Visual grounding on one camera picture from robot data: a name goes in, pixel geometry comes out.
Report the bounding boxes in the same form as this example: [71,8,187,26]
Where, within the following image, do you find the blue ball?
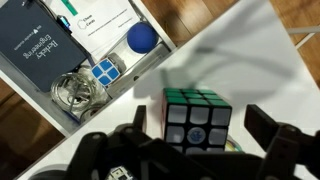
[126,21,159,54]

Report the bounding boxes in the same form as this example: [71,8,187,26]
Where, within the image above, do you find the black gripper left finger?
[61,105,158,180]

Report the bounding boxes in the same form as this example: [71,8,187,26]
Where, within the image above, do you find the green marker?
[60,0,79,17]

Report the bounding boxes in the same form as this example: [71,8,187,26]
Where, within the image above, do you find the white desk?
[16,0,320,180]

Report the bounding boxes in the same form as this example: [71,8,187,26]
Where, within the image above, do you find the dark blue Berkeley notebook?
[0,0,91,94]

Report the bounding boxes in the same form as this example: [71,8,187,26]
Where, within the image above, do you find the small black gadget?
[55,14,73,34]

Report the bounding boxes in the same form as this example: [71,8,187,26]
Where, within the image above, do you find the white open drawer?
[0,0,178,138]

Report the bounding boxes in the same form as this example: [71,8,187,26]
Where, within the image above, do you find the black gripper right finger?
[244,103,320,180]

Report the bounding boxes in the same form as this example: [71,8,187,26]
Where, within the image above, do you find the white Chem Cards booklet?
[49,0,151,58]

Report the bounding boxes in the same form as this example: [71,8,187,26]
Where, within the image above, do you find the white ladder rack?
[287,25,320,50]

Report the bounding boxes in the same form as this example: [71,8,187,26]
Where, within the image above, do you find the black rubik's cube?
[161,87,233,155]

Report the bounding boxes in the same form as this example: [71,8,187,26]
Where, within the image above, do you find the small white two-by-two cube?
[90,57,121,88]

